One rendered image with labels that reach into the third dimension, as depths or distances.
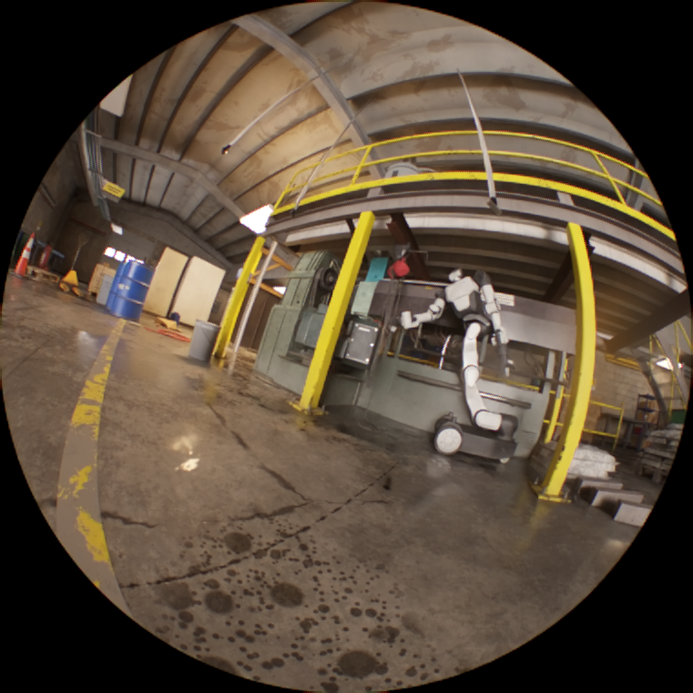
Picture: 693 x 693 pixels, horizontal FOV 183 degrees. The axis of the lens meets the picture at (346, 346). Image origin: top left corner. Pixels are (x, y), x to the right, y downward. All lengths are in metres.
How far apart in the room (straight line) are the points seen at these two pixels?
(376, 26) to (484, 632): 5.82
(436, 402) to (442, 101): 5.21
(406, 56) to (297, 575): 5.66
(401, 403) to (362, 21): 6.14
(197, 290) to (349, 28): 7.51
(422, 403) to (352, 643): 1.97
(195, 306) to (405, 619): 7.16
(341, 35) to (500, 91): 2.96
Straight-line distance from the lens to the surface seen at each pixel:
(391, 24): 5.32
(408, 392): 2.15
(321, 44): 5.64
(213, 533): 0.51
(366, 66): 5.47
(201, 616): 0.42
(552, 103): 5.53
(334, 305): 1.59
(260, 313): 6.78
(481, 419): 1.71
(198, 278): 7.13
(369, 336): 1.89
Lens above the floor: 0.40
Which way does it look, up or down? 5 degrees up
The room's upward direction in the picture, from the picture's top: 17 degrees clockwise
